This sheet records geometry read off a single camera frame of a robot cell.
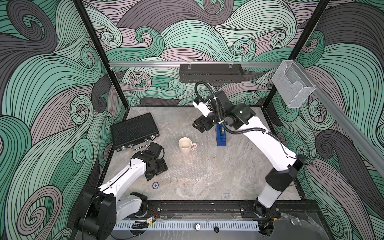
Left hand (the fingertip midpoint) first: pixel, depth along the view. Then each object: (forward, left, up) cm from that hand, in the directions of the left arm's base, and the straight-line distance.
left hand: (161, 170), depth 83 cm
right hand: (+14, -20, +27) cm, 36 cm away
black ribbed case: (+26, +21, +2) cm, 33 cm away
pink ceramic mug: (+15, -14, +1) cm, 21 cm away
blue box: (+23, -37, +1) cm, 44 cm away
